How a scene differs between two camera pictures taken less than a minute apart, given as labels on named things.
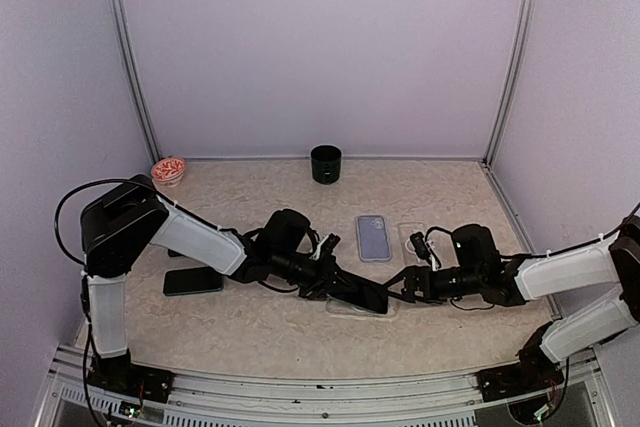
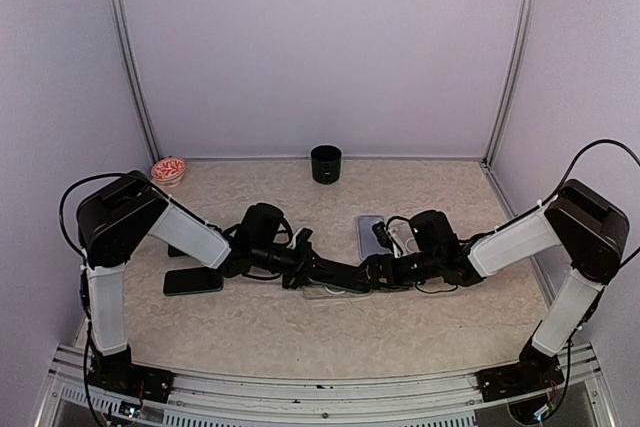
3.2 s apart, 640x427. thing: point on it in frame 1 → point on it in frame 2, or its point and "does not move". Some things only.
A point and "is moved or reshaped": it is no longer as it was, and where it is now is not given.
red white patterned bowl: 168,171 does not move
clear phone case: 337,306 is moved or reshaped
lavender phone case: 372,236 does not move
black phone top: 173,253 does not move
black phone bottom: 191,280 does not move
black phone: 365,295 is moved or reshaped
